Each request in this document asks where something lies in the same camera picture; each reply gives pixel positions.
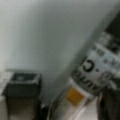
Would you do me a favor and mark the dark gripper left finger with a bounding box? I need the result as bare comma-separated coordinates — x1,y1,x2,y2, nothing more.
2,72,41,120

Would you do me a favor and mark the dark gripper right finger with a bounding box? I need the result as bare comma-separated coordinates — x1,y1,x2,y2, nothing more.
96,89,120,120

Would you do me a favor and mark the black pen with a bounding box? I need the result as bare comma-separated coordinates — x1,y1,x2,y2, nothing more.
49,11,120,120

